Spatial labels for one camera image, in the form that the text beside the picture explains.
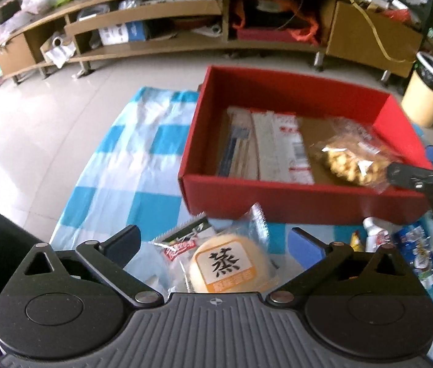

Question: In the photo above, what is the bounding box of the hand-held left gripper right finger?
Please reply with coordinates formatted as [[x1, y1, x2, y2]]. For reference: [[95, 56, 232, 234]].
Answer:
[[265, 227, 422, 309]]

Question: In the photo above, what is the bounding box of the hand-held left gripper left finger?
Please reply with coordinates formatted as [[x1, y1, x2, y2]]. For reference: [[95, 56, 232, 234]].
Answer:
[[6, 224, 164, 309]]

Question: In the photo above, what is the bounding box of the red cardboard box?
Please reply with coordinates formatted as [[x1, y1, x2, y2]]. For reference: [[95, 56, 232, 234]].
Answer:
[[177, 65, 433, 225]]

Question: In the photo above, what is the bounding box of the silver grey snack packet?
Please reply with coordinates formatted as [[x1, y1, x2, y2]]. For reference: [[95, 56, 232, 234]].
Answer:
[[126, 215, 217, 296]]

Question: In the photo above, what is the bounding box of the blue cartoon snack packet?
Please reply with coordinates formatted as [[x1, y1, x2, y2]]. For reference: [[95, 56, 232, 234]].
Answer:
[[393, 224, 433, 290]]

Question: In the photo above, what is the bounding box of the clear bag of yellow snacks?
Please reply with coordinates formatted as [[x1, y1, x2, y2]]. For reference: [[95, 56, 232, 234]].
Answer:
[[308, 117, 405, 194]]

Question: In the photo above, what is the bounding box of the small white red packet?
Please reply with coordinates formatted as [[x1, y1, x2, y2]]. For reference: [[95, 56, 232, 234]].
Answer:
[[348, 217, 393, 253]]

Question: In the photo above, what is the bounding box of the round steamed bun packet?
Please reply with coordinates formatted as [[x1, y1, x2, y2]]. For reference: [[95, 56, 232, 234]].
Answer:
[[166, 202, 281, 295]]

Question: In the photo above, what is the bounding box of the white blue striped packet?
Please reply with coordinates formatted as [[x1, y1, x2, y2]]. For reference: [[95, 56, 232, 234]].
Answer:
[[216, 106, 315, 185]]

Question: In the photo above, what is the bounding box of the cream trash bin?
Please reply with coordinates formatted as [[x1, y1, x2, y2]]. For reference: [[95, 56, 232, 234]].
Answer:
[[400, 51, 433, 128]]

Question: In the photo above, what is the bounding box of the blue white checkered tablecloth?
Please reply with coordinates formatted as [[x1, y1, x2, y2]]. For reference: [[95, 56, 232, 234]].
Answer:
[[50, 86, 433, 366]]

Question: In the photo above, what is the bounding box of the wooden tv stand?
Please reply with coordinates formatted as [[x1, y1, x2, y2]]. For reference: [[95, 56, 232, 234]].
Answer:
[[0, 0, 424, 85]]

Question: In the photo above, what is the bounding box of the red plastic bag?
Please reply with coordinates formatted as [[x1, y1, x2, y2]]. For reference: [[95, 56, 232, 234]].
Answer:
[[383, 8, 412, 24]]

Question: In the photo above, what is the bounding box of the orange plastic bag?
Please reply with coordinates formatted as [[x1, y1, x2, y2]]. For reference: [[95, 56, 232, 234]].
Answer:
[[232, 0, 320, 43]]

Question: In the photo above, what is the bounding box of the blue and white box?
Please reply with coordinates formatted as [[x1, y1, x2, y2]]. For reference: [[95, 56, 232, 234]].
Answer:
[[99, 21, 149, 45]]

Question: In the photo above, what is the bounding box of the yellow cable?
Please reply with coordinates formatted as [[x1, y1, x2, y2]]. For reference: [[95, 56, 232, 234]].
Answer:
[[348, 0, 418, 64]]

